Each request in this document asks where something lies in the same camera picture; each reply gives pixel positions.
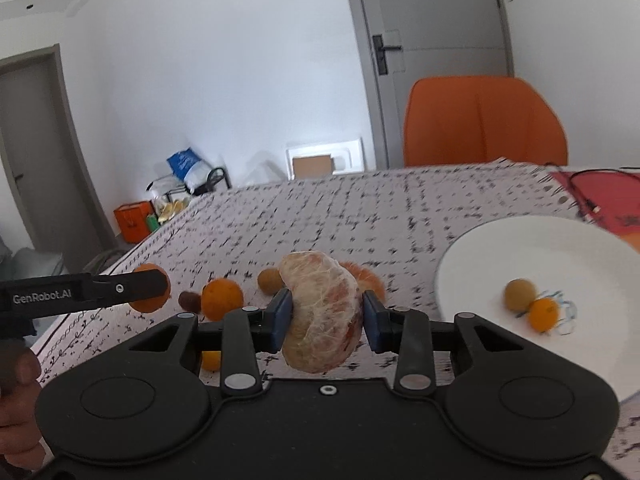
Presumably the peeled orange chunk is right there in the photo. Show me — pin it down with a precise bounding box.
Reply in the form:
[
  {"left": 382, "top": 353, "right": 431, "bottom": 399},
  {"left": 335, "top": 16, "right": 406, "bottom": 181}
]
[
  {"left": 278, "top": 251, "right": 362, "bottom": 375},
  {"left": 340, "top": 260, "right": 387, "bottom": 306}
]

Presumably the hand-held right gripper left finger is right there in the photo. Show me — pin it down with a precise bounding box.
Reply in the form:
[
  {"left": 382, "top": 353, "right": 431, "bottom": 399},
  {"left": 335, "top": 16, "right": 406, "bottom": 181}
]
[{"left": 117, "top": 289, "right": 294, "bottom": 398}]

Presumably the small orange kumquat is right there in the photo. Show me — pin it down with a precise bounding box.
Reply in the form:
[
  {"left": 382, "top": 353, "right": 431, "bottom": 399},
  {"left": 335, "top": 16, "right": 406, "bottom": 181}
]
[{"left": 528, "top": 297, "right": 561, "bottom": 333}]

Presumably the orange box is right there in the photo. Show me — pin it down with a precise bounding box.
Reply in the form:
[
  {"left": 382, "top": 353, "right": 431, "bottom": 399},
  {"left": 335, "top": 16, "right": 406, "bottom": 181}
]
[{"left": 114, "top": 201, "right": 156, "bottom": 243}]

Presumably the brown cardboard box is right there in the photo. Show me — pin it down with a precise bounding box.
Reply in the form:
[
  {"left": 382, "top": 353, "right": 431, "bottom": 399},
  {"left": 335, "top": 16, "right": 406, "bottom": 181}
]
[{"left": 292, "top": 156, "right": 335, "bottom": 179}]

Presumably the black-patterned white tablecloth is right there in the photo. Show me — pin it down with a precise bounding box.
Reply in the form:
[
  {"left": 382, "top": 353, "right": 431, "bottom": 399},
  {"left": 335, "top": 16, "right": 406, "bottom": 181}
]
[{"left": 30, "top": 157, "right": 640, "bottom": 480}]

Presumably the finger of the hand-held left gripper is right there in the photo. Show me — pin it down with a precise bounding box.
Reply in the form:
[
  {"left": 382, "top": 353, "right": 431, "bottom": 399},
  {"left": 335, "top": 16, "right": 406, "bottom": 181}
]
[{"left": 90, "top": 268, "right": 170, "bottom": 307}]

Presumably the white plastic bag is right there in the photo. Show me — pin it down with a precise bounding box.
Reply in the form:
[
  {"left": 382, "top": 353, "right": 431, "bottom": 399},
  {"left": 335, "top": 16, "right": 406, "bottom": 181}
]
[{"left": 147, "top": 175, "right": 188, "bottom": 211}]

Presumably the light brown longan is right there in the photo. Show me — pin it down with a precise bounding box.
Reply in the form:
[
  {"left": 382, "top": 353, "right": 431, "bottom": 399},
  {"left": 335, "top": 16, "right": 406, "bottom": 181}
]
[
  {"left": 257, "top": 267, "right": 283, "bottom": 295},
  {"left": 503, "top": 278, "right": 537, "bottom": 311}
]

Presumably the white plate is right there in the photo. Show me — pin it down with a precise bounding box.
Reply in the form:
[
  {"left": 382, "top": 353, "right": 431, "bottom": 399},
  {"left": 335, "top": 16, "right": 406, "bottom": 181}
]
[{"left": 434, "top": 216, "right": 640, "bottom": 403}]

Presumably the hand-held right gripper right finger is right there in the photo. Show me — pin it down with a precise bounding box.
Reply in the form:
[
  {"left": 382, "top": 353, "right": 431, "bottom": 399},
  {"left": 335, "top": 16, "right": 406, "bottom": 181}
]
[{"left": 361, "top": 289, "right": 538, "bottom": 398}]

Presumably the black door handle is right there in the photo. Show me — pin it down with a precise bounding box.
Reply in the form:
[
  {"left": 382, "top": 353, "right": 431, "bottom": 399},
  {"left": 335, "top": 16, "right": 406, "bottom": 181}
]
[{"left": 372, "top": 34, "right": 403, "bottom": 77}]

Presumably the grey door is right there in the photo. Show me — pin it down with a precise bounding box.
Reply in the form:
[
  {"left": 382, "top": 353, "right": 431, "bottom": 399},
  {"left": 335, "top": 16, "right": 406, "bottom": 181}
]
[{"left": 352, "top": 0, "right": 516, "bottom": 171}]

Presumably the blue and white bag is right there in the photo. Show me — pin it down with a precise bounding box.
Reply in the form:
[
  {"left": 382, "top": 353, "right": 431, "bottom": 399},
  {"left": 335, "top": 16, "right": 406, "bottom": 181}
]
[{"left": 166, "top": 147, "right": 211, "bottom": 193}]

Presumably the person's left hand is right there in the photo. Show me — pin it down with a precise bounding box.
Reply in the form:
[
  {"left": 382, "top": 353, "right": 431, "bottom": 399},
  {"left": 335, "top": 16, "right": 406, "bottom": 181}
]
[{"left": 0, "top": 344, "right": 45, "bottom": 467}]

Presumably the white board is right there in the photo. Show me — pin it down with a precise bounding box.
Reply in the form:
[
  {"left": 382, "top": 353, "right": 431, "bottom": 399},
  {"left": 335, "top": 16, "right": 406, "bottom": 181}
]
[{"left": 286, "top": 136, "right": 366, "bottom": 181}]

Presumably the black cable with plug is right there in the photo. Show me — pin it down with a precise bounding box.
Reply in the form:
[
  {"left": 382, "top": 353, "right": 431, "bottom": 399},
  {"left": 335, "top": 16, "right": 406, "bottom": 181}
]
[{"left": 542, "top": 162, "right": 640, "bottom": 221}]

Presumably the round orange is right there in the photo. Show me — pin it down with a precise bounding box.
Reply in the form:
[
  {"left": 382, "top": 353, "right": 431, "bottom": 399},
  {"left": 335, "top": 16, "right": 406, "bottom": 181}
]
[
  {"left": 201, "top": 279, "right": 244, "bottom": 322},
  {"left": 131, "top": 262, "right": 172, "bottom": 314}
]

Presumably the orange chair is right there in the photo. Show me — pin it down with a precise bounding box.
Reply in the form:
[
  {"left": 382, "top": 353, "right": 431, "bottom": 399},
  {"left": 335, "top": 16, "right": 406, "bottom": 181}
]
[{"left": 403, "top": 75, "right": 569, "bottom": 167}]

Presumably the grey-brown door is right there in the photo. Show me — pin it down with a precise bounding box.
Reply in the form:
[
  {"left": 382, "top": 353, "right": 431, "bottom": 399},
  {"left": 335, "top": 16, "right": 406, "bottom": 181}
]
[{"left": 0, "top": 45, "right": 118, "bottom": 261}]

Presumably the black metal rack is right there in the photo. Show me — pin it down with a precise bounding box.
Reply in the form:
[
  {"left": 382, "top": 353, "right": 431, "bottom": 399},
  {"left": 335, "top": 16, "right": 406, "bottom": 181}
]
[{"left": 200, "top": 167, "right": 231, "bottom": 196}]

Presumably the red and orange mat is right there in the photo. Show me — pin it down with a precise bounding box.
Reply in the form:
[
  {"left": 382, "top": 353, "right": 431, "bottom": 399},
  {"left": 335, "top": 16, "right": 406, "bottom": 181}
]
[{"left": 547, "top": 167, "right": 640, "bottom": 253}]

